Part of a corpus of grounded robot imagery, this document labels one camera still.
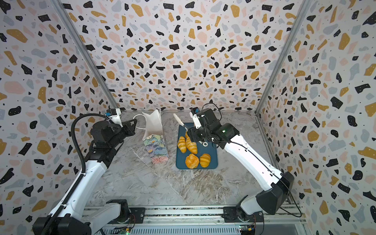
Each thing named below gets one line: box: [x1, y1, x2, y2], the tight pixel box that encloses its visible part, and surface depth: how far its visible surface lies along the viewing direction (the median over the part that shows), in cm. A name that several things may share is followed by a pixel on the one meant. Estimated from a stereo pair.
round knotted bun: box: [185, 153, 200, 169], surface depth 91 cm
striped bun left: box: [177, 136, 187, 154], surface depth 100 cm
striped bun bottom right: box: [199, 153, 212, 168], surface depth 92 cm
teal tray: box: [175, 122, 218, 170], surface depth 94 cm
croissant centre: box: [185, 132, 198, 155], surface depth 97 cm
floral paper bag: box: [141, 108, 170, 165], surface depth 85 cm
